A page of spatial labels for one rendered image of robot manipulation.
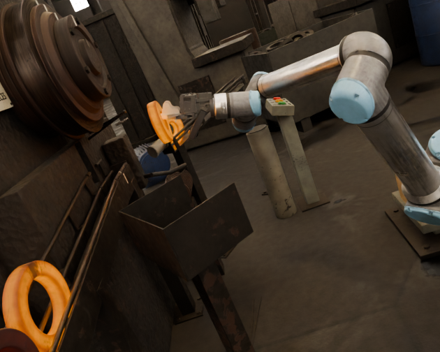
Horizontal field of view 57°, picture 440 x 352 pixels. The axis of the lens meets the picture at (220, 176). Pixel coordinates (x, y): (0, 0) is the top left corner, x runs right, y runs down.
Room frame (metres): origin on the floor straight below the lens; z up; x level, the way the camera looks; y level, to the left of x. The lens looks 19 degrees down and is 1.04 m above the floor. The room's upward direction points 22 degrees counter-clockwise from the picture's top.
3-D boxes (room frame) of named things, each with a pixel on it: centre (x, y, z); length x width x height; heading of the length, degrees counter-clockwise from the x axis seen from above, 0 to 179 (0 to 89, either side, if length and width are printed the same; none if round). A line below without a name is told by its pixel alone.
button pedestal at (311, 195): (2.07, -0.43, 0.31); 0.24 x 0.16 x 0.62; 175
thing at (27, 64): (1.46, 0.36, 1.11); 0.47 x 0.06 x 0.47; 175
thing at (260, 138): (2.04, -0.27, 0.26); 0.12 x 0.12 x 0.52
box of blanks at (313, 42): (3.78, -1.15, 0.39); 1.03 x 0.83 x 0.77; 100
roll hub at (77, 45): (1.45, 0.27, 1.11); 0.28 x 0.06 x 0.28; 175
